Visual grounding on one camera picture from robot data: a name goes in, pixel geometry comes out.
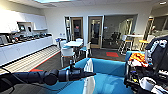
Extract white bar stool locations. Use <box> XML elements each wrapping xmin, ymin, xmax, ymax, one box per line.
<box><xmin>118</xmin><ymin>34</ymin><xmax>131</xmax><ymax>56</ymax></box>

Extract yellow bar stool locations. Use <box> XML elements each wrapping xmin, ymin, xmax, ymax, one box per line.
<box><xmin>138</xmin><ymin>39</ymin><xmax>151</xmax><ymax>53</ymax></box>

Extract white lower kitchen cabinets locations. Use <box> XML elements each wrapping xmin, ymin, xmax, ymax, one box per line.
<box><xmin>0</xmin><ymin>35</ymin><xmax>54</xmax><ymax>67</ymax></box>

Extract black microwave oven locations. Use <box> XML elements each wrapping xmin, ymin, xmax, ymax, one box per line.
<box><xmin>16</xmin><ymin>21</ymin><xmax>34</xmax><ymax>34</ymax></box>

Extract white upper kitchen cabinets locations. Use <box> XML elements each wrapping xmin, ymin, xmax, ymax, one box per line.
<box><xmin>0</xmin><ymin>9</ymin><xmax>48</xmax><ymax>34</ymax></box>

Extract ceiling light panel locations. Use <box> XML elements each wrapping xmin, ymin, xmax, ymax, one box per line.
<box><xmin>33</xmin><ymin>0</ymin><xmax>73</xmax><ymax>4</ymax></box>

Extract white kitchen cabinets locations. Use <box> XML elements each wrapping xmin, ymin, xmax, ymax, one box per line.
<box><xmin>0</xmin><ymin>35</ymin><xmax>54</xmax><ymax>67</ymax></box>
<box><xmin>0</xmin><ymin>9</ymin><xmax>48</xmax><ymax>34</ymax></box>

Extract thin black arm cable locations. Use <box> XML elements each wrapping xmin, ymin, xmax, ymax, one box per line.
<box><xmin>0</xmin><ymin>65</ymin><xmax>73</xmax><ymax>91</ymax></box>

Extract white t-shirt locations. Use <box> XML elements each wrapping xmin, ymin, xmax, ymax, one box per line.
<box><xmin>81</xmin><ymin>59</ymin><xmax>98</xmax><ymax>94</ymax></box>

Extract blue sofa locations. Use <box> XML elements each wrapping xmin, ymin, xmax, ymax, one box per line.
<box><xmin>43</xmin><ymin>57</ymin><xmax>134</xmax><ymax>94</ymax></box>

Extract white high table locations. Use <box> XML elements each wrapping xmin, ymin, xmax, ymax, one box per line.
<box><xmin>126</xmin><ymin>32</ymin><xmax>145</xmax><ymax>51</ymax></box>

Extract dark bin blue lid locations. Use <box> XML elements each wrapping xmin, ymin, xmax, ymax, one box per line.
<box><xmin>54</xmin><ymin>36</ymin><xmax>62</xmax><ymax>48</ymax></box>

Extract wooden framed glass door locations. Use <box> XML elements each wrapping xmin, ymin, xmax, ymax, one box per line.
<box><xmin>69</xmin><ymin>16</ymin><xmax>85</xmax><ymax>43</ymax></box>
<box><xmin>87</xmin><ymin>15</ymin><xmax>104</xmax><ymax>49</ymax></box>

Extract white chair teal seat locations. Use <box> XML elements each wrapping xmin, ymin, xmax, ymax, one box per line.
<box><xmin>59</xmin><ymin>39</ymin><xmax>70</xmax><ymax>50</ymax></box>
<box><xmin>79</xmin><ymin>42</ymin><xmax>93</xmax><ymax>59</ymax></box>

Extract black office chair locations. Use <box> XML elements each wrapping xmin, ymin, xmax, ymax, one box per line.
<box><xmin>106</xmin><ymin>31</ymin><xmax>123</xmax><ymax>48</ymax></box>

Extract white round object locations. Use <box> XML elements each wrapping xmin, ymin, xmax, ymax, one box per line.
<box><xmin>139</xmin><ymin>77</ymin><xmax>156</xmax><ymax>92</ymax></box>

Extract white square table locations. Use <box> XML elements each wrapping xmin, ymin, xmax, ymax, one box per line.
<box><xmin>63</xmin><ymin>39</ymin><xmax>84</xmax><ymax>58</ymax></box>

